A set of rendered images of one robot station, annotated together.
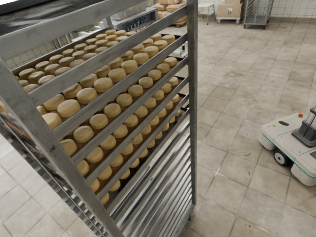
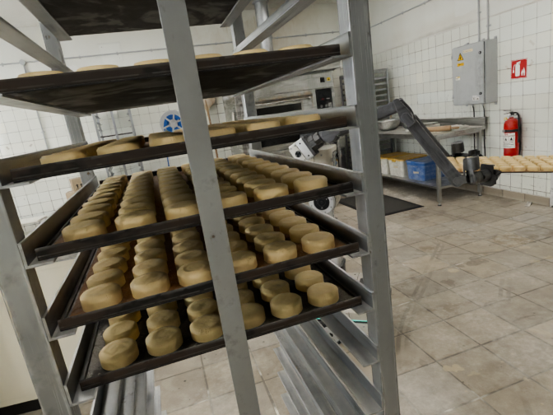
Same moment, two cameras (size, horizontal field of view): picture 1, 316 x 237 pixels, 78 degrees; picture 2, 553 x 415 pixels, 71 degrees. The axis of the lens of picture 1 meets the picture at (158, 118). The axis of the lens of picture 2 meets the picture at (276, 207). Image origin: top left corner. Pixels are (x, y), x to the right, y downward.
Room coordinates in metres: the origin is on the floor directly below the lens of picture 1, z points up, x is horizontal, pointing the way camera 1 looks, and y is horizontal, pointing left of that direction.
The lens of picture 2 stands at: (0.09, 0.74, 1.44)
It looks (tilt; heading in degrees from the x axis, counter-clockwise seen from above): 14 degrees down; 304
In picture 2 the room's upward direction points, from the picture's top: 8 degrees counter-clockwise
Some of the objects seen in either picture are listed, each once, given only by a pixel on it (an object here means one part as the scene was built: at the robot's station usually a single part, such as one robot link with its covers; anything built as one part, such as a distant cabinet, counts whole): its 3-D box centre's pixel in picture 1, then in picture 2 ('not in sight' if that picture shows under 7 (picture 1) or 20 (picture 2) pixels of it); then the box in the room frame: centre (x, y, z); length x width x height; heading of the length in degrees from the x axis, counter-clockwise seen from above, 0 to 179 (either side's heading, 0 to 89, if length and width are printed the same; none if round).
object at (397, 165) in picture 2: not in sight; (407, 165); (1.55, -5.12, 0.36); 0.47 x 0.38 x 0.26; 49
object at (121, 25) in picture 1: (131, 28); not in sight; (2.75, 0.14, 1.01); 0.72 x 0.33 x 0.34; 133
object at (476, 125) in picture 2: not in sight; (413, 156); (1.43, -5.02, 0.49); 1.90 x 0.72 x 0.98; 139
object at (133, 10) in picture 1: (128, 8); not in sight; (2.75, 0.14, 1.25); 0.56 x 0.29 x 0.14; 133
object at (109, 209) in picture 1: (153, 150); (291, 243); (0.53, 0.04, 1.14); 0.64 x 0.03 x 0.03; 140
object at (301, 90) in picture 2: not in sight; (283, 137); (3.23, -4.50, 1.00); 1.56 x 1.20 x 2.01; 49
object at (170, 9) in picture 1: (177, 5); not in sight; (6.20, -1.09, 0.47); 0.72 x 0.42 x 0.17; 144
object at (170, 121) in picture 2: not in sight; (177, 146); (4.69, -3.66, 1.10); 0.41 x 0.17 x 1.10; 49
